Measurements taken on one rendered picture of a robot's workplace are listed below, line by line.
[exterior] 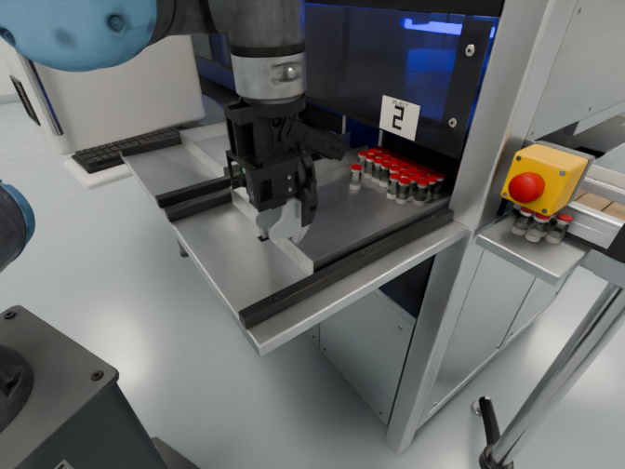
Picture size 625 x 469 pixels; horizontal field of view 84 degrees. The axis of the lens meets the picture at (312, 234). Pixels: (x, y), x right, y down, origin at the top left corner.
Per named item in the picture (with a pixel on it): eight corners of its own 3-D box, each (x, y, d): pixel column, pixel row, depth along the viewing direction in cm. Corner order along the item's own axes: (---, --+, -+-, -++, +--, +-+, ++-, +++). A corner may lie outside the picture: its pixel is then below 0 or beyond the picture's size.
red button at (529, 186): (515, 190, 50) (525, 164, 47) (543, 201, 47) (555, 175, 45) (500, 197, 48) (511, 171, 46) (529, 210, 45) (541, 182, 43)
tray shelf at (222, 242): (284, 121, 109) (284, 114, 108) (489, 221, 63) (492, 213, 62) (121, 158, 86) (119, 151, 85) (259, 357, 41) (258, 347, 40)
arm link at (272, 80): (280, 42, 39) (324, 51, 34) (283, 85, 42) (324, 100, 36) (218, 49, 36) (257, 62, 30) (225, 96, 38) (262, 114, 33)
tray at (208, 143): (292, 119, 105) (292, 107, 103) (350, 145, 88) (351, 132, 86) (181, 144, 88) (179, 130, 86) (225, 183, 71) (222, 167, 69)
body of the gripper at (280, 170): (232, 193, 45) (214, 96, 38) (287, 173, 49) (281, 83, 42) (260, 219, 40) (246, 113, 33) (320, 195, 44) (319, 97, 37)
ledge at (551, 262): (517, 216, 65) (521, 207, 64) (594, 250, 57) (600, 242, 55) (473, 243, 58) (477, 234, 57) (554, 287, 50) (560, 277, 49)
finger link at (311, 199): (287, 217, 48) (283, 159, 43) (298, 212, 49) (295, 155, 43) (307, 233, 45) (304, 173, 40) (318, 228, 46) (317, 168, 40)
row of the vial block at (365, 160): (362, 169, 76) (364, 150, 73) (427, 204, 64) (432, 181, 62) (354, 172, 75) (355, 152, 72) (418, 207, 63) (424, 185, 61)
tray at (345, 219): (365, 158, 81) (366, 144, 79) (461, 206, 64) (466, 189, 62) (232, 202, 65) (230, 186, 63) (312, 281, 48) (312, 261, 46)
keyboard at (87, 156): (196, 126, 122) (195, 118, 121) (219, 135, 114) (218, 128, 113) (72, 159, 99) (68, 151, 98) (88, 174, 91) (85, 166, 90)
